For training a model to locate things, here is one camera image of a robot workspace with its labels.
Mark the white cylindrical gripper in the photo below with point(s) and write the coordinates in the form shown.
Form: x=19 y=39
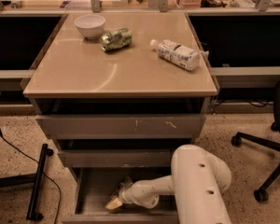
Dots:
x=126 y=194

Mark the green 7up can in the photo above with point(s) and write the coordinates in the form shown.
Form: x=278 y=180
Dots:
x=115 y=195

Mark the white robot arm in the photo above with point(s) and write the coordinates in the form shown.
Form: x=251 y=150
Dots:
x=197 y=180

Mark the bottom grey drawer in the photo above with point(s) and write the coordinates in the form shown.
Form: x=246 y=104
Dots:
x=94 y=188

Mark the grey drawer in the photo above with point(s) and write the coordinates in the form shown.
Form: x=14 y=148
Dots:
x=123 y=118
x=94 y=188
x=128 y=153

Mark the middle grey drawer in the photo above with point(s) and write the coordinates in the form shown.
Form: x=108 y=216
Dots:
x=128 y=153

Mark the top grey drawer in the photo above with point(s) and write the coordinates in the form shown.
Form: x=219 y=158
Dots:
x=123 y=118

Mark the grey drawer cabinet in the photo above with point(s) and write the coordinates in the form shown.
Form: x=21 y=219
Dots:
x=76 y=68

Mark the crushed green soda can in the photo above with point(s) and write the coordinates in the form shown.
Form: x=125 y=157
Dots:
x=116 y=39

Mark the black floor stand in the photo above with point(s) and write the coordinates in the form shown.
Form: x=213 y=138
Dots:
x=34 y=178

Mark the clear plastic water bottle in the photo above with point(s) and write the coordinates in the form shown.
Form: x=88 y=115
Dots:
x=177 y=54

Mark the white ceramic bowl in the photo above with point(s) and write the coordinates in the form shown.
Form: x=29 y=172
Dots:
x=90 y=26

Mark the black office chair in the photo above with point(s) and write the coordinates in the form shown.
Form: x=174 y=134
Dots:
x=261 y=194

